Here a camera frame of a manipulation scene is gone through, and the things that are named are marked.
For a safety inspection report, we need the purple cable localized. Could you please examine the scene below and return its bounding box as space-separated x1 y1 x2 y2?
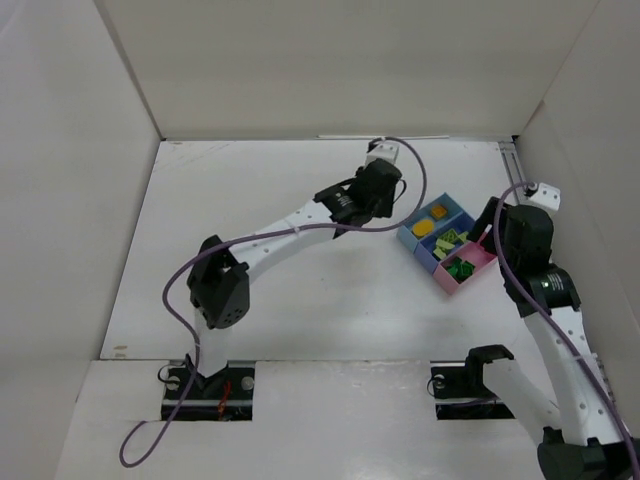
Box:
492 180 636 480
118 136 428 468

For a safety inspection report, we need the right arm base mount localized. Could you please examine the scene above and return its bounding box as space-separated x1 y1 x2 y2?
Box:
426 361 514 421

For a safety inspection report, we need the small green lego brick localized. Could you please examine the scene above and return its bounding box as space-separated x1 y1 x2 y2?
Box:
456 261 475 283

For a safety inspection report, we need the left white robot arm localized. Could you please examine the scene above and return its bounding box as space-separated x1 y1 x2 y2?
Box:
187 157 401 394

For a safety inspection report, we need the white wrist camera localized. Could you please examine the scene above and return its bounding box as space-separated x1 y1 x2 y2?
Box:
365 139 399 166
524 182 561 216

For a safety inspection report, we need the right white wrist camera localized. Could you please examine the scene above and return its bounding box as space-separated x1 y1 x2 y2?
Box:
524 182 561 216

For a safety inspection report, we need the orange square lego brick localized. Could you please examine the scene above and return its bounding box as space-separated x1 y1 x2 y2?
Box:
430 204 448 220

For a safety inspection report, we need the orange oval lego piece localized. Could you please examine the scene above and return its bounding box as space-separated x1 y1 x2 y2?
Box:
411 218 435 238

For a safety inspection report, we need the blue container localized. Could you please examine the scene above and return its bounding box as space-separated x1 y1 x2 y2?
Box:
396 193 475 253

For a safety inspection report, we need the pink container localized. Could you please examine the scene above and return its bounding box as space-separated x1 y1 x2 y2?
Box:
433 242 497 295

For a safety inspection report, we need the aluminium rail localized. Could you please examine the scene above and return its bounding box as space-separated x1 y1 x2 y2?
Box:
498 141 526 185

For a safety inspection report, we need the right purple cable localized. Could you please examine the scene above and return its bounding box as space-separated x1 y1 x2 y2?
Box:
492 180 636 480

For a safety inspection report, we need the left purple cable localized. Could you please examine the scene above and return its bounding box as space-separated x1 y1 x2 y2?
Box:
118 136 428 468

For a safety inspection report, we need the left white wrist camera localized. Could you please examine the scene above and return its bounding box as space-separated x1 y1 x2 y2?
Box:
365 139 399 166

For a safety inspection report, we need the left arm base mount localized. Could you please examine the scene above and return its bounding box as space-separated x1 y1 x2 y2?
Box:
157 362 255 422

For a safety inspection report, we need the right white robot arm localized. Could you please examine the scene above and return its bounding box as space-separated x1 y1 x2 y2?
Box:
465 197 639 479

